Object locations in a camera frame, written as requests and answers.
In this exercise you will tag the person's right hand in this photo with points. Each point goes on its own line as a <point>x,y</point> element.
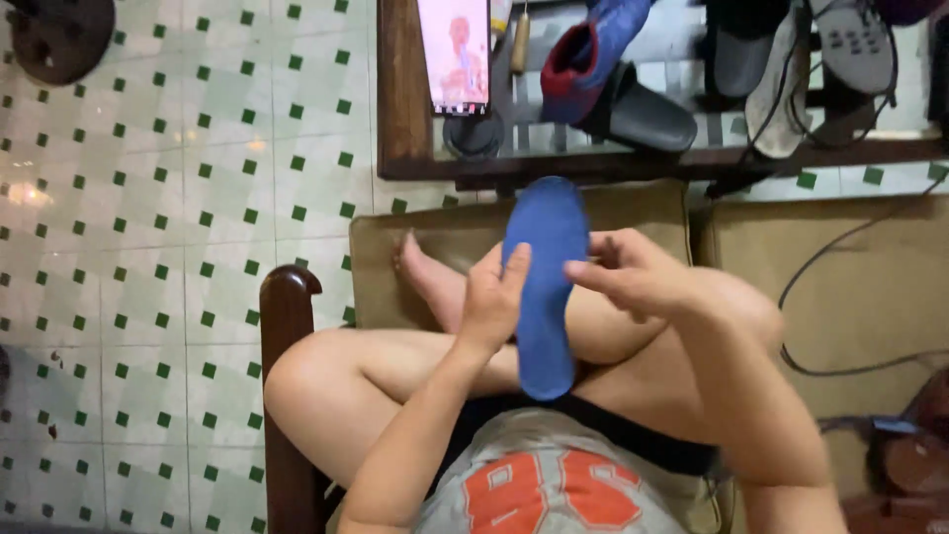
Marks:
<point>652,278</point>

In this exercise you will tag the tan seat cushion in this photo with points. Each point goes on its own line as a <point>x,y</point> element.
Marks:
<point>867,297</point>
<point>445,230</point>

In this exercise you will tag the brown bag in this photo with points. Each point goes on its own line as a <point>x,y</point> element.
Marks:
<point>908,460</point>

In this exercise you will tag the blue shoe insole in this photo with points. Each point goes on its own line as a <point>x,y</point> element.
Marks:
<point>547,297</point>

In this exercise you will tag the blue and red shoe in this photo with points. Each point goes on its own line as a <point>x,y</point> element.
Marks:
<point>586,63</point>

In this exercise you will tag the round black phone stand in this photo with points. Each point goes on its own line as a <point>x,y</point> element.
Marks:
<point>473,137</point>

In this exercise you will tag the grey shirt with orange print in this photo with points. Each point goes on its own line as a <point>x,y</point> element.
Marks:
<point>548,482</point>

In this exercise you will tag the smartphone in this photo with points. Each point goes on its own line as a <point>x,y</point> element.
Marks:
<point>454,52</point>

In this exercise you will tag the worn white sneaker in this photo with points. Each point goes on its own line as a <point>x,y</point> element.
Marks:
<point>778,111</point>

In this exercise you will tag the round dark stand base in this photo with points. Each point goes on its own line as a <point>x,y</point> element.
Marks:
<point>63,33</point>

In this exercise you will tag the small yellow bottle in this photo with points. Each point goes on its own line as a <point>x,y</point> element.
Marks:
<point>500,15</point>

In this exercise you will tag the dark grey slide sandal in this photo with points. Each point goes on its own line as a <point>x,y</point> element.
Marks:
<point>741,63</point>
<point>649,119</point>

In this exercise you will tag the person's bare legs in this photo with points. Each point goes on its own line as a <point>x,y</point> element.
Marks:
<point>356,386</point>

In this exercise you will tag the grey soled sneaker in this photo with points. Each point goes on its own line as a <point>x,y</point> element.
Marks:
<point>852,44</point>

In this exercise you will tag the wood framed glass table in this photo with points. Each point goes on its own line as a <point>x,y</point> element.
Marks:
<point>404,89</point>

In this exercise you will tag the black shorts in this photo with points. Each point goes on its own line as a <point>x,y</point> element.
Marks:
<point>630,434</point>

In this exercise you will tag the person's left hand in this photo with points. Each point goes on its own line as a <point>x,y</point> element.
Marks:
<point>486,311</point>

